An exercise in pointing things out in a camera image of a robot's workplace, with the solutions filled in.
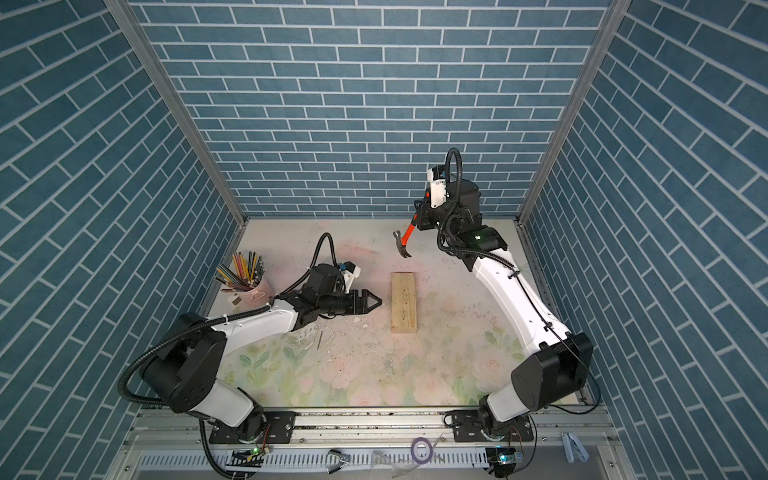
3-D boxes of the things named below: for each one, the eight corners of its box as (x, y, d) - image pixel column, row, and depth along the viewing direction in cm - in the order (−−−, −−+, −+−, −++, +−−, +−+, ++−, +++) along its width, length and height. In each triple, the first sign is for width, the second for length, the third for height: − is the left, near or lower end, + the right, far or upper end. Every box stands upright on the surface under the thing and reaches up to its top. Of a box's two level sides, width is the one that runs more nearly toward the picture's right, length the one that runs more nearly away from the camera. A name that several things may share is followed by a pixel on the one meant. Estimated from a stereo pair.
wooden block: (390, 333, 92) (390, 328, 89) (391, 278, 105) (391, 272, 102) (417, 333, 92) (418, 328, 89) (415, 278, 105) (415, 272, 102)
